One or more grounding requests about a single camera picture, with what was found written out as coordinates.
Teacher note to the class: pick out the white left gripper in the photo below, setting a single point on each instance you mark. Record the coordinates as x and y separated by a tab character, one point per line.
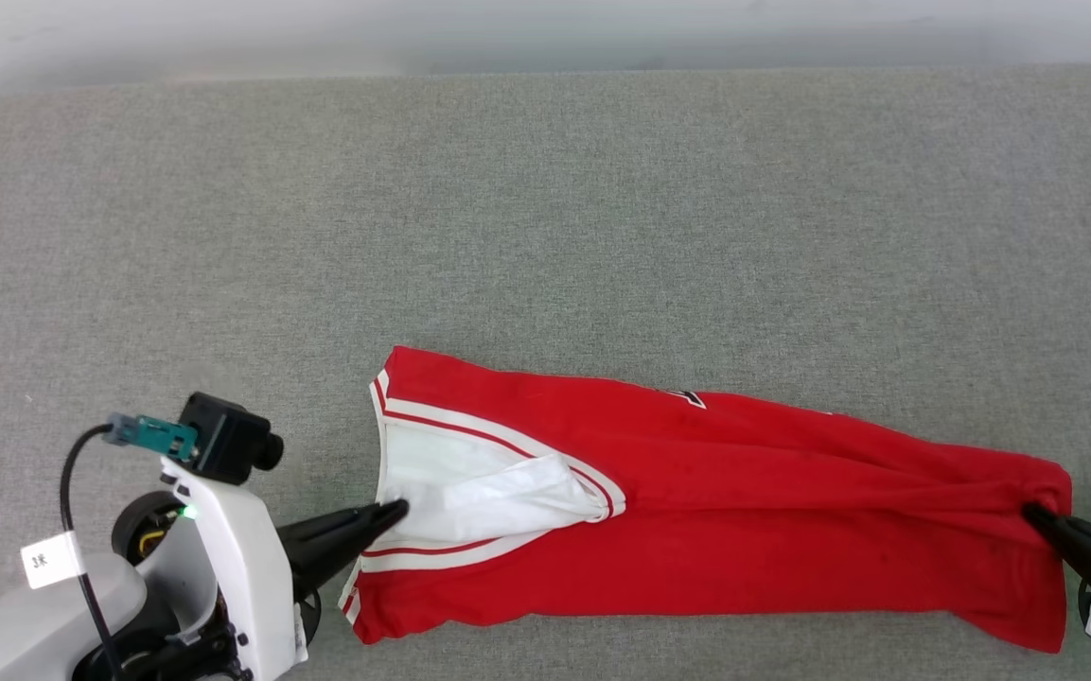
233	567

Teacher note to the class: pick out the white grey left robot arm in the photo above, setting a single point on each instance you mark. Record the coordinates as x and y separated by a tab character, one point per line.
25	634

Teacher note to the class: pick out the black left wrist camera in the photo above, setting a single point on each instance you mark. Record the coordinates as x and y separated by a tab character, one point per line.
223	440

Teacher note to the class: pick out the red and white jersey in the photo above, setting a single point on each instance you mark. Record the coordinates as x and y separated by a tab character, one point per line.
744	511

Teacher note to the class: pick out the white label tag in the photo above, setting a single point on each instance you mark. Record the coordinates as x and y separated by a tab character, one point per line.
51	560

